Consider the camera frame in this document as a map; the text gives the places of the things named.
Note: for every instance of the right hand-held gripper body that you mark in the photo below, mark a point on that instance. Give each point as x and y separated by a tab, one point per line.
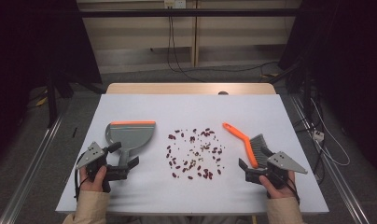
283	163

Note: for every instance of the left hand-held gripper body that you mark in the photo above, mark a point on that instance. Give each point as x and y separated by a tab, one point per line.
91	154

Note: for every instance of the orange brush with grey bristles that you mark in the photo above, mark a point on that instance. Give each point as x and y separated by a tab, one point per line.
248	146

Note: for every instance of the grey dustpan with orange edge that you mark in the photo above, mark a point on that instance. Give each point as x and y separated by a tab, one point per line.
132	135

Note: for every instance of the heap of red beans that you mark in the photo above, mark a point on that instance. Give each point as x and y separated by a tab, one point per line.
194	154

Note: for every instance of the person's left hand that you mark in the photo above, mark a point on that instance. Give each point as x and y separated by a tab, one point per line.
94	182

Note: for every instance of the person's right hand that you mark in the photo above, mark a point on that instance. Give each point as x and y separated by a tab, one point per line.
278	191

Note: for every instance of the black metal stand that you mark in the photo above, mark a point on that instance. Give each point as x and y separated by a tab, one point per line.
51	99

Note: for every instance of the wooden table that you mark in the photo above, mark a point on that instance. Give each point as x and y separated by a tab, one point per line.
177	88

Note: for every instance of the black horizontal bar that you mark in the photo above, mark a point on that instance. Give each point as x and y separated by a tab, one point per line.
208	12

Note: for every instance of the aluminium floor rail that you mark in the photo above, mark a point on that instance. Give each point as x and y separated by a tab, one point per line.
31	168
336	174

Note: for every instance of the white wall socket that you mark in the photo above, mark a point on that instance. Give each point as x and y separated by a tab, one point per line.
174	3

